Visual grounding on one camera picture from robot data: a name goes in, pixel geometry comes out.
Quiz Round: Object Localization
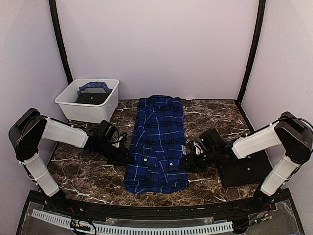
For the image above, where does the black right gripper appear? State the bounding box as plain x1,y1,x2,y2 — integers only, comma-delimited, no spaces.
178,148,219,173

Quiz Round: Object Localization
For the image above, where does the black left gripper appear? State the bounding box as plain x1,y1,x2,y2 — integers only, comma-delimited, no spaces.
98,140,134,166

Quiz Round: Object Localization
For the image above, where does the blue plaid long sleeve shirt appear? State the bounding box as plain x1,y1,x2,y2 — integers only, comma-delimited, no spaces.
124,95,189,194

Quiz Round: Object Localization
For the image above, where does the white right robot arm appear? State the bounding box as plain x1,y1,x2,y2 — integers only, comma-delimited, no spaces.
179,112,313,212

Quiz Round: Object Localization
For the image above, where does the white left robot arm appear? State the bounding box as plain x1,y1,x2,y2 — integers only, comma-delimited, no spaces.
8,108,134,213

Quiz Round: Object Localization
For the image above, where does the folded black shirt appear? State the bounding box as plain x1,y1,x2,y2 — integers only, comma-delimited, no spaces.
218,150,272,188

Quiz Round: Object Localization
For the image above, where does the white plastic bin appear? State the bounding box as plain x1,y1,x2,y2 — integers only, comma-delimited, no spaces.
55,78,120,123

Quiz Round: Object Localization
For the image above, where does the black shirt in bin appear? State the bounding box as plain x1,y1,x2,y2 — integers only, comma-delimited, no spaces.
75,93,109,105

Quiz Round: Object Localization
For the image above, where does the blue patterned shirt in bin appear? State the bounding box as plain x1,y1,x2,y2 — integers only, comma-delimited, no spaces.
77,82,112,95

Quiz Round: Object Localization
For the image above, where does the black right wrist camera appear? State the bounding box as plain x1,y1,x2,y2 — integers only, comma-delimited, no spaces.
199,129,223,150

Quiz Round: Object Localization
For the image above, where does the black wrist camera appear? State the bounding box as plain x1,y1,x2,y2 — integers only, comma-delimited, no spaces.
199,129,223,150
93,120,117,140

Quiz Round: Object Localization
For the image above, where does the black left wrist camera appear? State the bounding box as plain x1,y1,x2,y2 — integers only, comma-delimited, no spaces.
93,120,117,140

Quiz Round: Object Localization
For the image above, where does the black front rail base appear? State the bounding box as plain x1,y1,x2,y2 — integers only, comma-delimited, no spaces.
16,189,304,235

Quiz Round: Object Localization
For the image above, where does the white slotted cable duct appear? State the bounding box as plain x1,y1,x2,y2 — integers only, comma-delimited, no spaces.
31,209,233,235

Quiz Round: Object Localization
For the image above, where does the black vertical frame post left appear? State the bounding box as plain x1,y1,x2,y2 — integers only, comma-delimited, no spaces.
48,0,73,84

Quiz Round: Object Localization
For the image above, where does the black vertical frame post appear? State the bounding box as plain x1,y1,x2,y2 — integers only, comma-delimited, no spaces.
236,0,266,107
48,0,73,84

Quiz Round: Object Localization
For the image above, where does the black vertical frame post right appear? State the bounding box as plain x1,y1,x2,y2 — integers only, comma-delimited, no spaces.
236,0,266,107

